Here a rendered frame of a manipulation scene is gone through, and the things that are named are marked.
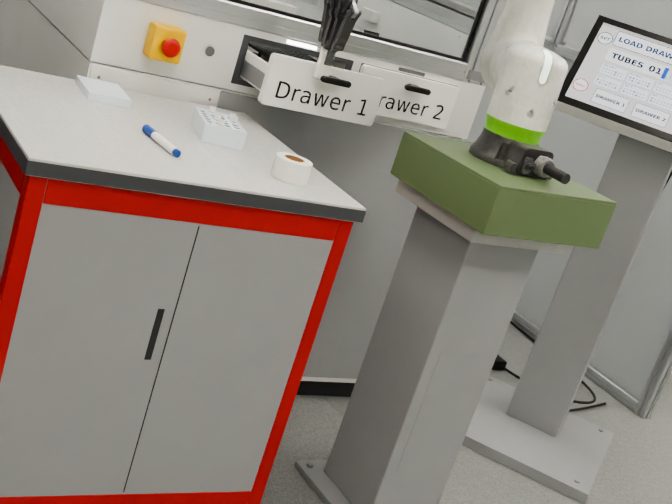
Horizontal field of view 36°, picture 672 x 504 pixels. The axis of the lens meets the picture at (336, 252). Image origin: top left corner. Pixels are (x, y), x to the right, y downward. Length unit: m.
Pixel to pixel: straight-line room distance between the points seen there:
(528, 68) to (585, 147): 1.81
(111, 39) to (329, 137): 0.59
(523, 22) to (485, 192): 0.46
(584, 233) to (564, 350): 0.90
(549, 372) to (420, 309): 0.91
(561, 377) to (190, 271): 1.52
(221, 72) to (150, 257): 0.70
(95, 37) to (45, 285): 0.69
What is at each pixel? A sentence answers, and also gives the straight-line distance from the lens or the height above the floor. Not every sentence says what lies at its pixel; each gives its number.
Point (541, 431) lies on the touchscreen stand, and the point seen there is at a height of 0.04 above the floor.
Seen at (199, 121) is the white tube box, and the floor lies 0.79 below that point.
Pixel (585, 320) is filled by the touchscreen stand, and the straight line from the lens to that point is 3.00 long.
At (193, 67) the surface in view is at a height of 0.83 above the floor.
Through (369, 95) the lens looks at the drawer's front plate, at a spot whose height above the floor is 0.89.
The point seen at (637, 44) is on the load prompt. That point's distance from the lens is 2.96.
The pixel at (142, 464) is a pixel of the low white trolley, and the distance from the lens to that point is 1.98.
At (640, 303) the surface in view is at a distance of 3.70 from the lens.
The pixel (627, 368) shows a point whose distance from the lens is 3.73.
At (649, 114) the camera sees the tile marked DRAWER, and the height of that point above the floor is 1.00.
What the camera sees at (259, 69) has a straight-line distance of 2.30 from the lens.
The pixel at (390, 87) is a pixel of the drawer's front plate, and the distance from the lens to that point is 2.54.
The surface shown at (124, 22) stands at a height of 0.89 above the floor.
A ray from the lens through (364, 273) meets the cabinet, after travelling 2.73.
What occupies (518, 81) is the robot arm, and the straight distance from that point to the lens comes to 2.15.
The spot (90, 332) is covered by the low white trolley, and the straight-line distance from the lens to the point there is 1.80.
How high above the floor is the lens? 1.23
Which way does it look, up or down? 17 degrees down
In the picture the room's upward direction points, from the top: 18 degrees clockwise
